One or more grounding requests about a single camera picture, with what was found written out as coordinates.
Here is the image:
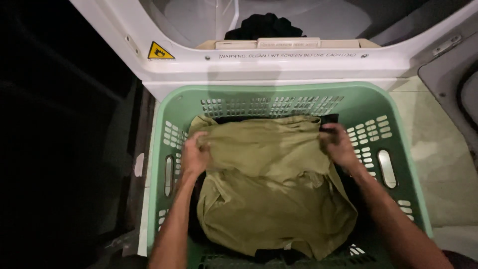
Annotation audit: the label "dryer door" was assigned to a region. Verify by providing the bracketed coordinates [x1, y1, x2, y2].
[418, 56, 478, 170]

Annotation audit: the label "olive green shirt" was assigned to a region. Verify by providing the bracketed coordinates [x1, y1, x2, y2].
[188, 114, 358, 261]

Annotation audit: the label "person's left hand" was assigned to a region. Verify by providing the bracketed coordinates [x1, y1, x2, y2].
[181, 131, 212, 177]

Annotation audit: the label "black clothes in basket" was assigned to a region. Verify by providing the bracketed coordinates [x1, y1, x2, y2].
[188, 113, 368, 266]

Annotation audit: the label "beige lint screen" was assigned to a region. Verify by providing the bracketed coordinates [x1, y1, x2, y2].
[195, 37, 381, 50]

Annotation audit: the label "yellow warning sticker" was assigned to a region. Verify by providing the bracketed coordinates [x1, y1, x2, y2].
[147, 41, 176, 61]

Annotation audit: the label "person's right hand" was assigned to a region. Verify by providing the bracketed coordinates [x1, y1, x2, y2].
[319, 123, 360, 173]

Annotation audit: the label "green plastic laundry basket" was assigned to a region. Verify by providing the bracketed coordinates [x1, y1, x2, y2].
[146, 82, 434, 269]

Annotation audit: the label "white clothes dryer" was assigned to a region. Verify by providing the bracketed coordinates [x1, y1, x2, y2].
[69, 0, 478, 101]

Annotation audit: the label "black garment in dryer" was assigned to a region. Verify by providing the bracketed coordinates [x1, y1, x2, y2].
[224, 13, 307, 40]

